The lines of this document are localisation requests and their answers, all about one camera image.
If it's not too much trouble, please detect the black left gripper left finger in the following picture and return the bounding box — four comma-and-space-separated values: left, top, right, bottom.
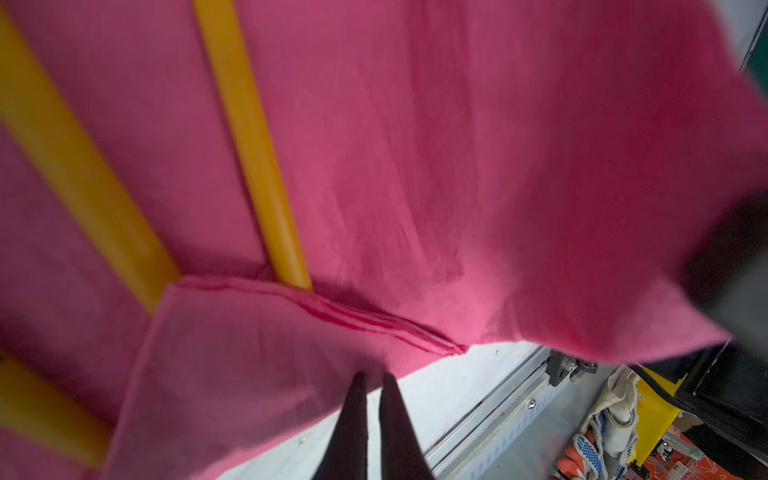
312, 372, 368, 480

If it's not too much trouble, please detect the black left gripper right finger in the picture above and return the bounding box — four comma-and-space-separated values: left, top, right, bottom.
379, 372, 434, 480

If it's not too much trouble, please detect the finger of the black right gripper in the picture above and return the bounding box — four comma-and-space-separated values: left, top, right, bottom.
683, 191, 767, 360

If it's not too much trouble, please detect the orange plastic knife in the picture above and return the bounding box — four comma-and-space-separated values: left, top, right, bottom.
193, 1, 312, 291

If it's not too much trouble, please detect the pink paper napkin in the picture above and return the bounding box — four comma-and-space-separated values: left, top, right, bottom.
1, 1, 767, 479

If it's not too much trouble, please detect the yellow plastic spoon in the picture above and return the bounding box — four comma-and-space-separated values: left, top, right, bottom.
1, 354, 112, 470

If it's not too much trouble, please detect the orange plastic fork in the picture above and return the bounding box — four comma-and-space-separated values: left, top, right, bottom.
1, 12, 181, 313

